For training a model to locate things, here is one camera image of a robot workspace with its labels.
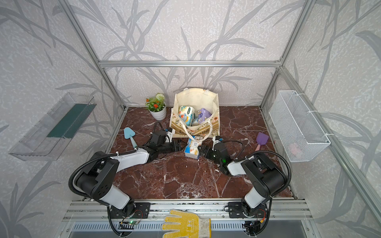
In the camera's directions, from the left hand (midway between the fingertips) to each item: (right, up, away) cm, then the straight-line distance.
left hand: (184, 145), depth 89 cm
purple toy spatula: (+52, +3, +11) cm, 53 cm away
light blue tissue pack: (+7, +14, +6) cm, 16 cm away
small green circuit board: (-23, -34, -18) cm, 45 cm away
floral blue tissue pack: (+4, -3, 0) cm, 5 cm away
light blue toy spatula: (-42, +6, +16) cm, 45 cm away
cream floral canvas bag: (+6, +19, +10) cm, 23 cm away
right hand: (+10, -2, +2) cm, 11 cm away
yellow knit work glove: (+5, -35, -19) cm, 40 cm away
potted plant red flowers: (-21, +25, +13) cm, 35 cm away
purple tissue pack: (+12, +19, +5) cm, 23 cm away
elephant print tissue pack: (+1, +20, +2) cm, 20 cm away
